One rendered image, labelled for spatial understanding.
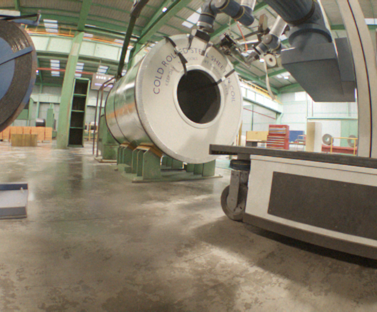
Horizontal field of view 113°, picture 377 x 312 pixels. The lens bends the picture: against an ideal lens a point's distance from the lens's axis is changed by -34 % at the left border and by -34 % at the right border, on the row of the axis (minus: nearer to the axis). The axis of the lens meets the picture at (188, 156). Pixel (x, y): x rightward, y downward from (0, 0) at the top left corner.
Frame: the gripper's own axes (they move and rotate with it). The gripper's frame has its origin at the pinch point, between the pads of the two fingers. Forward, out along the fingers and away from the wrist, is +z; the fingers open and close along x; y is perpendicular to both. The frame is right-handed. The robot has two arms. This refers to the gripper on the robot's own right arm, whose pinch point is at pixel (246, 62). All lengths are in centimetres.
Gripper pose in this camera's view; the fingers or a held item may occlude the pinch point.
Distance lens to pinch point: 205.6
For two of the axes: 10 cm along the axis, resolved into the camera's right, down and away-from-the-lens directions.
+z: -6.6, 5.8, 4.8
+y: 7.4, 4.5, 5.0
